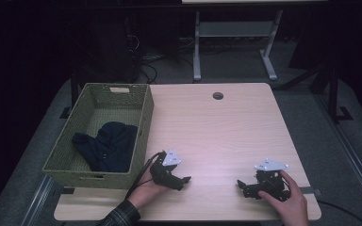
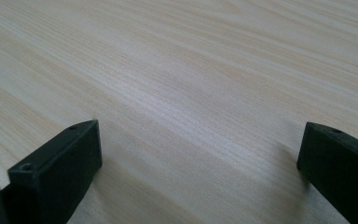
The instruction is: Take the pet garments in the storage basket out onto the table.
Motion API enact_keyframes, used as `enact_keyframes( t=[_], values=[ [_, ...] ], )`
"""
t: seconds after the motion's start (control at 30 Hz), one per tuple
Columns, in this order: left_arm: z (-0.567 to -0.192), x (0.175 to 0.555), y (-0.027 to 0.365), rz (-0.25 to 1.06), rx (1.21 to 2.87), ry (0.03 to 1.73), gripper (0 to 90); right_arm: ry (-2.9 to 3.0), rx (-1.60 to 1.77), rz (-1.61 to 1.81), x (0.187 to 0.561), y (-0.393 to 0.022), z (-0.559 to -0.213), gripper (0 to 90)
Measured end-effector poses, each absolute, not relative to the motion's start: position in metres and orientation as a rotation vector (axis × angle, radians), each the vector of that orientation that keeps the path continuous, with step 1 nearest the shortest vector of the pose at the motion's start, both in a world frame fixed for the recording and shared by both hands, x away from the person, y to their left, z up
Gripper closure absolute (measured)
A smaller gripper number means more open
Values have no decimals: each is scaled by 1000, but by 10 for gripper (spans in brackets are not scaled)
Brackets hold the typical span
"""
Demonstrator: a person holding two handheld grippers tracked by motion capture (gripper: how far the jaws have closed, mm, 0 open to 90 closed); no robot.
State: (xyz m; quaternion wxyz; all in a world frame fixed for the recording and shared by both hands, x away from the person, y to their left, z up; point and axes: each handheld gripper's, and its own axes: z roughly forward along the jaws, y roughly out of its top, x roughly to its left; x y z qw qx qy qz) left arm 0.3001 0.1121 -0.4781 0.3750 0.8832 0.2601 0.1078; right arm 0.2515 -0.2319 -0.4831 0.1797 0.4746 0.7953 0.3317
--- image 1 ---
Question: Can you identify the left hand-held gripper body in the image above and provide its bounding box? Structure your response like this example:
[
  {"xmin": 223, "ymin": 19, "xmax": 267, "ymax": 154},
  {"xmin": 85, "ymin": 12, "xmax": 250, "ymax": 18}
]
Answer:
[{"xmin": 149, "ymin": 148, "xmax": 184, "ymax": 190}]

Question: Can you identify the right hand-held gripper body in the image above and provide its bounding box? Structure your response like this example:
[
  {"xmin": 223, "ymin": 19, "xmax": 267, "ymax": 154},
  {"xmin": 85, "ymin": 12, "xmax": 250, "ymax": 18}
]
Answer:
[{"xmin": 253, "ymin": 157, "xmax": 292, "ymax": 202}]

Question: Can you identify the dark navy cloth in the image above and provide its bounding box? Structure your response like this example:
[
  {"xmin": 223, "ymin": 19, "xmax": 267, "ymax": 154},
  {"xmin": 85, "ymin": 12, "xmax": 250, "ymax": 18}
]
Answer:
[{"xmin": 72, "ymin": 121, "xmax": 139, "ymax": 173}]

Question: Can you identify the green woven basket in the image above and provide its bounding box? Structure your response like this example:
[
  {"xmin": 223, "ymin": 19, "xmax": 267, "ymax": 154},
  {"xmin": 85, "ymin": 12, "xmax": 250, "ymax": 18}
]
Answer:
[{"xmin": 41, "ymin": 82, "xmax": 155, "ymax": 190}]

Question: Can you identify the person's left hand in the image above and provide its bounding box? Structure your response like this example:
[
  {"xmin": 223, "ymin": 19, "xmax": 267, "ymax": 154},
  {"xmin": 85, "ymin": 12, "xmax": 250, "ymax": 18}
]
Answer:
[{"xmin": 126, "ymin": 169, "xmax": 172, "ymax": 210}]

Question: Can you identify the person's right hand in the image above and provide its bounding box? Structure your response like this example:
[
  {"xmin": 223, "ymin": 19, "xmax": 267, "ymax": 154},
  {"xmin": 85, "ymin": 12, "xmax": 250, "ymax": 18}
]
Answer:
[{"xmin": 257, "ymin": 169, "xmax": 311, "ymax": 226}]

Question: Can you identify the black metal stand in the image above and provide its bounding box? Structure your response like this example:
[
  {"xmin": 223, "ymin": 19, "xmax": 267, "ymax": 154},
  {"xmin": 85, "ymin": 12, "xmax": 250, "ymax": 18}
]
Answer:
[{"xmin": 276, "ymin": 60, "xmax": 354, "ymax": 124}]

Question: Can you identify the dark computer tower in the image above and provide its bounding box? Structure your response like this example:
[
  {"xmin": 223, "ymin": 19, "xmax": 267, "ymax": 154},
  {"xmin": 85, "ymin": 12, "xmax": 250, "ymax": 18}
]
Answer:
[{"xmin": 116, "ymin": 13, "xmax": 141, "ymax": 83}]

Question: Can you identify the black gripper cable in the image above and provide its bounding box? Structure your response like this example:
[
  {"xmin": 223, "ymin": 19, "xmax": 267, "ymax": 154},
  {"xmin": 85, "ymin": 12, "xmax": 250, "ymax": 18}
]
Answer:
[{"xmin": 124, "ymin": 151, "xmax": 168, "ymax": 200}]

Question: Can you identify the metal floor rail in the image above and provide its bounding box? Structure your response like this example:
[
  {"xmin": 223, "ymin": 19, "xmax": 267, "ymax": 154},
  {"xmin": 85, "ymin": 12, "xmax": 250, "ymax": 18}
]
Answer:
[
  {"xmin": 20, "ymin": 174, "xmax": 59, "ymax": 226},
  {"xmin": 313, "ymin": 93, "xmax": 362, "ymax": 218}
]

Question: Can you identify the bundle of floor cables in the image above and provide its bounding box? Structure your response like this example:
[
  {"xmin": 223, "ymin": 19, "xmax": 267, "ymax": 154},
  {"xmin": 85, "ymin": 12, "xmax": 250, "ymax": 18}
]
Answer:
[{"xmin": 128, "ymin": 32, "xmax": 199, "ymax": 85}]

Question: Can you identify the white metal desk frame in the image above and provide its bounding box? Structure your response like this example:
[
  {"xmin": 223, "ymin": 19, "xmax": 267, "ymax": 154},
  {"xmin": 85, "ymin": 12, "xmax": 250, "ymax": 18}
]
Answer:
[{"xmin": 181, "ymin": 0, "xmax": 328, "ymax": 82}]

